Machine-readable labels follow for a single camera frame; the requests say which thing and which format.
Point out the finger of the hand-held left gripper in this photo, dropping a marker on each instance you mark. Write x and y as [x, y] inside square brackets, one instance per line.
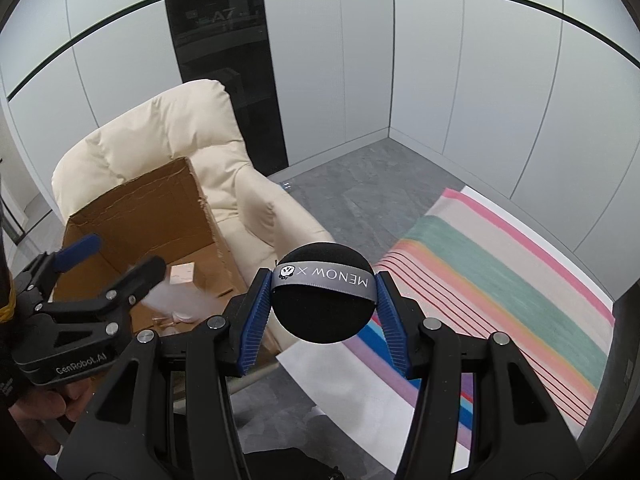
[75, 252]
[135, 280]

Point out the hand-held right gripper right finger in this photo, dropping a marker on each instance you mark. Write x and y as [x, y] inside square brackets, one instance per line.
[395, 325]

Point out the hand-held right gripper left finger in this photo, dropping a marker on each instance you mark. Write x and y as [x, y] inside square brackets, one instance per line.
[252, 325]

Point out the translucent plastic box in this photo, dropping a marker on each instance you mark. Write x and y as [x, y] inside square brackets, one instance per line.
[175, 300]

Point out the small white cardboard box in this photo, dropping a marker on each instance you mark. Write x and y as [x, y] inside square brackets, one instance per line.
[182, 272]

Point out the black powder puff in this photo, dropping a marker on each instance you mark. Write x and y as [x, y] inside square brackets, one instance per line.
[320, 320]

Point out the brown cardboard box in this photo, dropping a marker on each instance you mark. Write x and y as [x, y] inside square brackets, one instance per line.
[140, 210]

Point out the person's left hand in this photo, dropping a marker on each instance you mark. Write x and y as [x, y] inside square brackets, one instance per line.
[40, 410]

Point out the striped colourful cloth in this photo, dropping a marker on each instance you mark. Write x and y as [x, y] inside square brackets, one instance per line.
[500, 280]

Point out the cream padded armchair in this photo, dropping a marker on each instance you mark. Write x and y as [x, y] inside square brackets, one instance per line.
[175, 125]

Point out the dark glass panel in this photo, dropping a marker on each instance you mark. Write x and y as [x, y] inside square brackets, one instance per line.
[220, 60]

